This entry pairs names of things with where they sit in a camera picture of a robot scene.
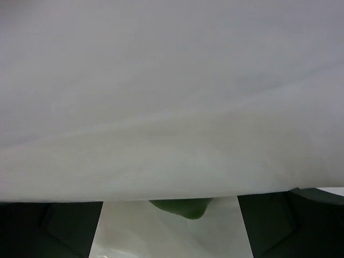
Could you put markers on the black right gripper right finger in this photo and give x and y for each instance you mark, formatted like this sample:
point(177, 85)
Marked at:
point(296, 223)

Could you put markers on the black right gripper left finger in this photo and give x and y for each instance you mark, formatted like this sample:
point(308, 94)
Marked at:
point(48, 230)

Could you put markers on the green fake lime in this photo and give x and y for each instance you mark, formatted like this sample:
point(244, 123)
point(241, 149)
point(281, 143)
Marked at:
point(187, 208)

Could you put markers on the white plastic bag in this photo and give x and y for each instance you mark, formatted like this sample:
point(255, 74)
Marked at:
point(130, 101)

